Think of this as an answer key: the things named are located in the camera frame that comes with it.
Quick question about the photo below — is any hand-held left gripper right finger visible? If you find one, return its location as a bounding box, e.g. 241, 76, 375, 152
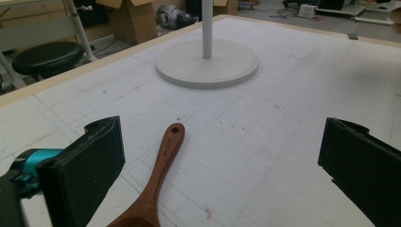
317, 116, 401, 227

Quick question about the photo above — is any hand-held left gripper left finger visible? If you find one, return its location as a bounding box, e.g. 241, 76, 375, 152
37, 115, 126, 227

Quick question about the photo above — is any brown wooden spoon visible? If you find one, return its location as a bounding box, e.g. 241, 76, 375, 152
106, 122, 186, 227

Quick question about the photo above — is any white hook stand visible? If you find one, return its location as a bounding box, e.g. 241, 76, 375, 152
154, 0, 260, 90

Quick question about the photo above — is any white gridded mat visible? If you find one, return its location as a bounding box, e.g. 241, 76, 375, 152
0, 17, 401, 227

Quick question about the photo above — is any black round stool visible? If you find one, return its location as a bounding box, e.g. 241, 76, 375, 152
11, 41, 84, 79

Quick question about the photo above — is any brown cardboard box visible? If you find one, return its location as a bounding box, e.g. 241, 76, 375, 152
212, 0, 239, 17
96, 0, 159, 45

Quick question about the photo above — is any white electronic box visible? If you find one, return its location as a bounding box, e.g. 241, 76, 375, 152
297, 3, 317, 19

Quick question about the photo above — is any gray rounded appliance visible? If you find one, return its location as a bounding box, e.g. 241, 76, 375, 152
156, 4, 197, 31

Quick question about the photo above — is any white metal frame leg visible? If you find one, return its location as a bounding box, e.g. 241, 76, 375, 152
64, 0, 98, 62

